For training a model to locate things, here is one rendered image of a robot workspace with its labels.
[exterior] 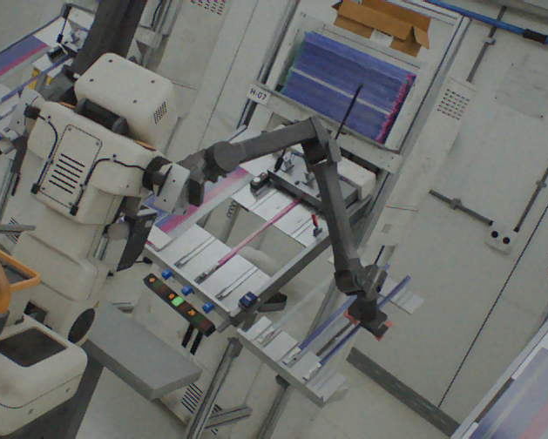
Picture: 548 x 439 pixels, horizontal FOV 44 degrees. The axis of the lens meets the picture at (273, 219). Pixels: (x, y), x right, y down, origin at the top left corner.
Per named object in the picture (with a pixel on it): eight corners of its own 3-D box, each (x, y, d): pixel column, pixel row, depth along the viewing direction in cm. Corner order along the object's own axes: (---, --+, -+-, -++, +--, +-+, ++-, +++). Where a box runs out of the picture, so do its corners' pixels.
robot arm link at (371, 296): (354, 295, 192) (373, 301, 190) (361, 277, 196) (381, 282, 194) (355, 309, 197) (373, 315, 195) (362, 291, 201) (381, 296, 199)
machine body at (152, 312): (214, 472, 263) (277, 335, 249) (110, 368, 301) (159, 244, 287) (307, 437, 315) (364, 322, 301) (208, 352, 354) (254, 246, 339)
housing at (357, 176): (362, 212, 256) (361, 185, 246) (270, 159, 283) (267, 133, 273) (375, 201, 260) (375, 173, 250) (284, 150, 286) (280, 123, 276)
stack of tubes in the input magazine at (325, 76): (379, 143, 244) (412, 71, 238) (278, 92, 272) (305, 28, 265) (395, 147, 254) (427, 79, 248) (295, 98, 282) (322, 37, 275)
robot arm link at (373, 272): (333, 284, 194) (355, 280, 188) (348, 254, 201) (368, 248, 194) (359, 310, 199) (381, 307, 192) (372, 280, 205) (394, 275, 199)
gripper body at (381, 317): (361, 300, 206) (360, 287, 201) (388, 319, 201) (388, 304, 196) (347, 314, 204) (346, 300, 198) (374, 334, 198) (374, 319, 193)
